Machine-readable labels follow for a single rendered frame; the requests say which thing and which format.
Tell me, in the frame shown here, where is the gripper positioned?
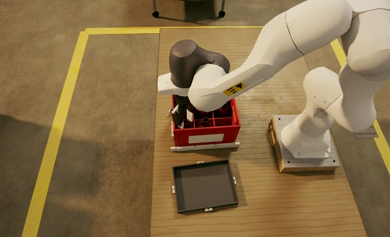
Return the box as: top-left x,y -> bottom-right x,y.
170,94 -> 196,129

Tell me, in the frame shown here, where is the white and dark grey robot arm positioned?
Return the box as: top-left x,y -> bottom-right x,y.
158,0 -> 390,158

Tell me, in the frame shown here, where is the red divided crate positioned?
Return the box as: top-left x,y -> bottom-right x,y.
173,98 -> 241,147

